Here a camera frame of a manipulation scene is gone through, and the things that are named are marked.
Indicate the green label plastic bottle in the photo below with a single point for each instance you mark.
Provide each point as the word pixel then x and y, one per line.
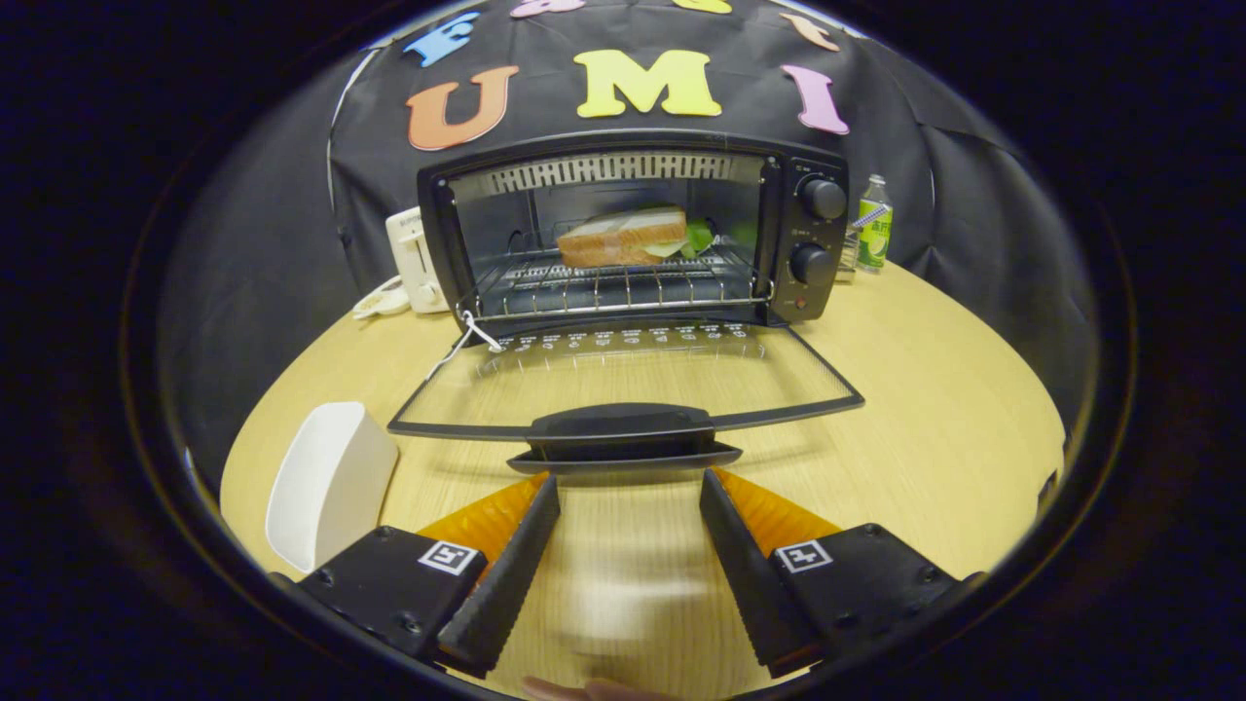
pixel 874 234

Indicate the black toaster oven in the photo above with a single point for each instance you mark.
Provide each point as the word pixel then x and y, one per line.
pixel 813 234

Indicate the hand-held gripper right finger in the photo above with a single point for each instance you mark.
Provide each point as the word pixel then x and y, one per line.
pixel 754 584

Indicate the white plastic container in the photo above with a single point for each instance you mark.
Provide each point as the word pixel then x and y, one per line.
pixel 331 487

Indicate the toast sandwich with lettuce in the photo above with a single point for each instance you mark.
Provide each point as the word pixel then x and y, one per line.
pixel 618 239

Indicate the white pop-up toaster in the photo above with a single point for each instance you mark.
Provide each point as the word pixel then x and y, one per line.
pixel 414 258

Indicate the clear glass cup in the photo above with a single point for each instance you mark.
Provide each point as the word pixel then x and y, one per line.
pixel 848 261

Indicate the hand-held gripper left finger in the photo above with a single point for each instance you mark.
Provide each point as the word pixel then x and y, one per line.
pixel 506 584

